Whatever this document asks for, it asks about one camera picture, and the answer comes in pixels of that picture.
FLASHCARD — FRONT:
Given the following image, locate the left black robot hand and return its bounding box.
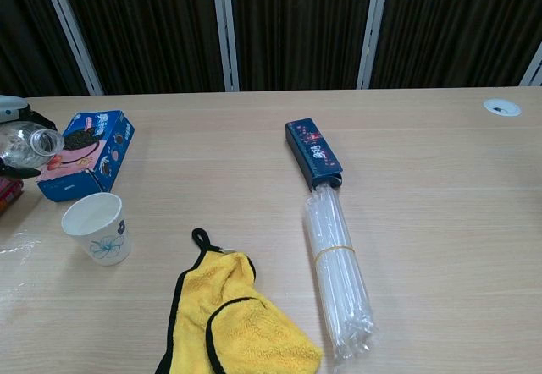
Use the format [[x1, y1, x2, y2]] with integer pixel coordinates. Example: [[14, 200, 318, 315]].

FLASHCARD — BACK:
[[0, 94, 58, 180]]

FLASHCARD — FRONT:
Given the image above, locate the transparent water bottle green label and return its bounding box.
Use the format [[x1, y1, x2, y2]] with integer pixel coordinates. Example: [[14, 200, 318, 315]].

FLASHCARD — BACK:
[[0, 122, 65, 170]]

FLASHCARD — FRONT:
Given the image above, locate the white paper cup blue flower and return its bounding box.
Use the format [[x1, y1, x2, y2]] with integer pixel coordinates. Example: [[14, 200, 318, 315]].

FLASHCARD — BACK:
[[61, 192, 133, 267]]

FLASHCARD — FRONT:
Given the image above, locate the blue pink cookie box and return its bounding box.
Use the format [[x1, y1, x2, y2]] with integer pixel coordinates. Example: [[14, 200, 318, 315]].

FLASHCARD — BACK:
[[36, 109, 136, 203]]

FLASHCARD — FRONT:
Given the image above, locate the red snack packet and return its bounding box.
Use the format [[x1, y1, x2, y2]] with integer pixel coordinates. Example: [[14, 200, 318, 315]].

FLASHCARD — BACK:
[[0, 177, 25, 217]]

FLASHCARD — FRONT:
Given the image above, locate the dark blue straw box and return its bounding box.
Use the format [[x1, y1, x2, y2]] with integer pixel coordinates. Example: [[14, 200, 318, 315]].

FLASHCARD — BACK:
[[285, 118, 343, 192]]

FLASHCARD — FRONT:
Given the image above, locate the yellow cloth black trim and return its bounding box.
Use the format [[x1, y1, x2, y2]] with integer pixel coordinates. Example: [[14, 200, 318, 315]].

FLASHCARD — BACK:
[[154, 228, 325, 374]]

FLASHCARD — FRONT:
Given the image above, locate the yellow rubber band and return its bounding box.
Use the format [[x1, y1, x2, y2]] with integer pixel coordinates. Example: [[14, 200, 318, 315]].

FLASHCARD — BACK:
[[313, 244, 356, 261]]

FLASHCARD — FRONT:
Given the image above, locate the clear straws plastic pack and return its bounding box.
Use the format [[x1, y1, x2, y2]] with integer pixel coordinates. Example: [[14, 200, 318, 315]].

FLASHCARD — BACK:
[[303, 183, 379, 371]]

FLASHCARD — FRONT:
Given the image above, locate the white round cable grommet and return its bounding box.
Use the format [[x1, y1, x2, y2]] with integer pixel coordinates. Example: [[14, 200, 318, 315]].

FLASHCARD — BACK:
[[483, 98, 522, 117]]

